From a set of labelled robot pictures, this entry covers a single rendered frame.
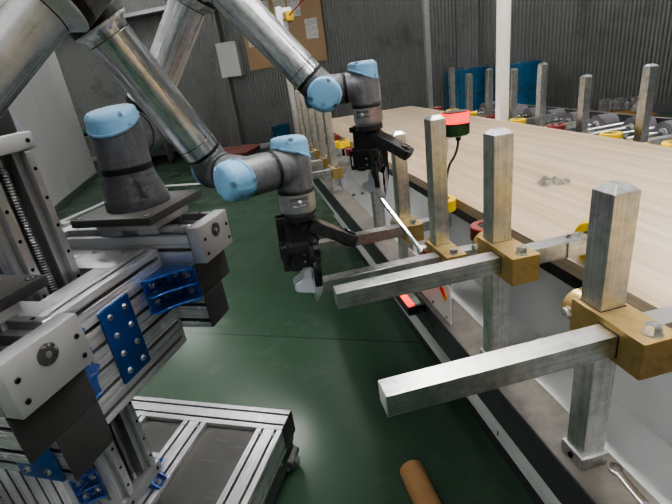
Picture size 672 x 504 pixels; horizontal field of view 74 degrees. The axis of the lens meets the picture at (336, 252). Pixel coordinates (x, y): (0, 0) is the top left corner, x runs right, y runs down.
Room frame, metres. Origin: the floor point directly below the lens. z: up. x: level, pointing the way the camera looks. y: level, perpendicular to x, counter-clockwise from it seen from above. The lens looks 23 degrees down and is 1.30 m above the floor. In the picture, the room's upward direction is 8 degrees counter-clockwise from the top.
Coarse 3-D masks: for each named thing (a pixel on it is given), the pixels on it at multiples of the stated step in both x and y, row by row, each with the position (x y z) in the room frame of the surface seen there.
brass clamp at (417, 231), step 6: (390, 222) 1.25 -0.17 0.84; (402, 222) 1.17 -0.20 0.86; (408, 222) 1.16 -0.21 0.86; (420, 222) 1.15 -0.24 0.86; (408, 228) 1.13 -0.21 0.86; (414, 228) 1.13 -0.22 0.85; (420, 228) 1.13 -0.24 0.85; (414, 234) 1.13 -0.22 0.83; (420, 234) 1.13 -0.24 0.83; (408, 240) 1.13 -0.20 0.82; (420, 240) 1.13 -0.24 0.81
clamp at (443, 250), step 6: (426, 240) 1.01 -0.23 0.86; (426, 246) 0.99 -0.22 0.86; (432, 246) 0.96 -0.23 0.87; (438, 246) 0.95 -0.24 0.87; (444, 246) 0.94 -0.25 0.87; (450, 246) 0.94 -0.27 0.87; (456, 246) 0.93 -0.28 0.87; (438, 252) 0.92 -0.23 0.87; (444, 252) 0.91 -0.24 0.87; (462, 252) 0.90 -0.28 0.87; (444, 258) 0.89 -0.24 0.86; (450, 258) 0.88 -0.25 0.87; (456, 258) 0.88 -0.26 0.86
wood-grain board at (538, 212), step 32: (384, 128) 2.69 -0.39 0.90; (416, 128) 2.52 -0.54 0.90; (480, 128) 2.24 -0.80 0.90; (512, 128) 2.12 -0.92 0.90; (544, 128) 2.01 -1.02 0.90; (416, 160) 1.74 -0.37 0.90; (448, 160) 1.66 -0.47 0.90; (480, 160) 1.59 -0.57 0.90; (544, 160) 1.47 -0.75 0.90; (576, 160) 1.41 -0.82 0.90; (608, 160) 1.36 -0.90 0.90; (640, 160) 1.31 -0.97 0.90; (448, 192) 1.26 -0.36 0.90; (480, 192) 1.22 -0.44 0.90; (512, 192) 1.18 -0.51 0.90; (544, 192) 1.14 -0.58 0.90; (576, 192) 1.10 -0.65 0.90; (512, 224) 0.95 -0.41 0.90; (544, 224) 0.92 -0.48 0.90; (576, 224) 0.90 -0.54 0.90; (640, 224) 0.85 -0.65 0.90; (576, 256) 0.75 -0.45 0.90; (640, 256) 0.71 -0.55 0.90; (640, 288) 0.61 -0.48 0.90
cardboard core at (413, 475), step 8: (408, 464) 1.04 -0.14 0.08; (416, 464) 1.04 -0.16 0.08; (400, 472) 1.04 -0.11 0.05; (408, 472) 1.01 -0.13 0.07; (416, 472) 1.00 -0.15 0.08; (424, 472) 1.01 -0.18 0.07; (408, 480) 0.99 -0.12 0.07; (416, 480) 0.98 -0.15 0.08; (424, 480) 0.97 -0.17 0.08; (408, 488) 0.97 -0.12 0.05; (416, 488) 0.95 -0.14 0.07; (424, 488) 0.95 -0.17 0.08; (432, 488) 0.95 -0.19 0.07; (416, 496) 0.93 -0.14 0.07; (424, 496) 0.92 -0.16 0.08; (432, 496) 0.92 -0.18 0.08
